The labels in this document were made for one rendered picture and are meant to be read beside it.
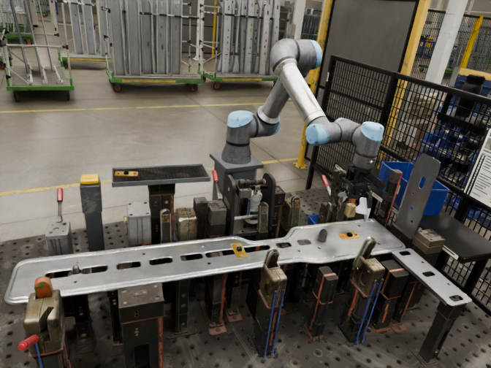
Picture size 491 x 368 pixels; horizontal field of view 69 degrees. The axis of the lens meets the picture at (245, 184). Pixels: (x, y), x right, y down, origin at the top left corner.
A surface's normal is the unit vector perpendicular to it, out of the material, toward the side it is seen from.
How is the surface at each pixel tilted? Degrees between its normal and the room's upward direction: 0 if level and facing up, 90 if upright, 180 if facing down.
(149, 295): 0
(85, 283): 0
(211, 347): 0
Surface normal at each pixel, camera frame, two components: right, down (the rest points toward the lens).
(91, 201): 0.33, 0.44
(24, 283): 0.10, -0.89
